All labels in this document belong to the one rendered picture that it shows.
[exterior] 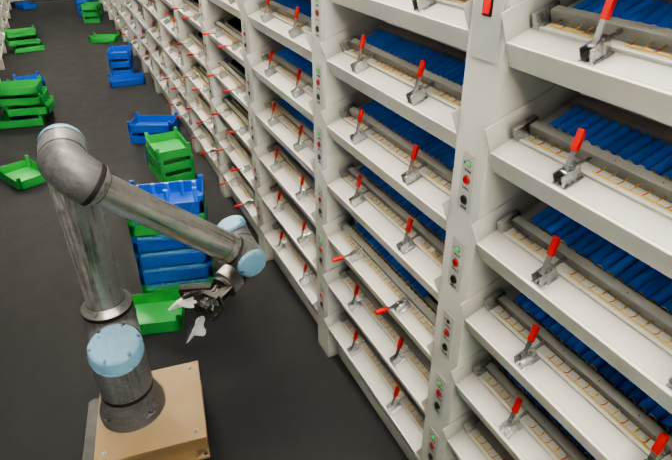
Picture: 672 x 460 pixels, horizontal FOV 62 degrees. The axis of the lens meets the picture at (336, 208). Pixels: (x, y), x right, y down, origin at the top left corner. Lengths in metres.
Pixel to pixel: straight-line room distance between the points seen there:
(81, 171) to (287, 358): 1.10
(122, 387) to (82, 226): 0.47
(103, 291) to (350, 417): 0.89
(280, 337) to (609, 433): 1.45
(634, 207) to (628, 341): 0.21
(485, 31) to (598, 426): 0.69
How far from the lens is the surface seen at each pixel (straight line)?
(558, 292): 1.04
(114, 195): 1.49
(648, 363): 0.96
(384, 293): 1.60
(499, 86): 1.01
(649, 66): 0.86
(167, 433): 1.83
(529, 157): 1.02
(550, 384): 1.15
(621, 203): 0.92
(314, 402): 2.04
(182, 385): 1.94
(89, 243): 1.69
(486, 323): 1.24
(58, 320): 2.60
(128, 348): 1.72
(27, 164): 4.05
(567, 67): 0.90
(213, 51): 2.98
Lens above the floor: 1.53
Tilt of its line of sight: 30 degrees down
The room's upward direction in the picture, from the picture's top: straight up
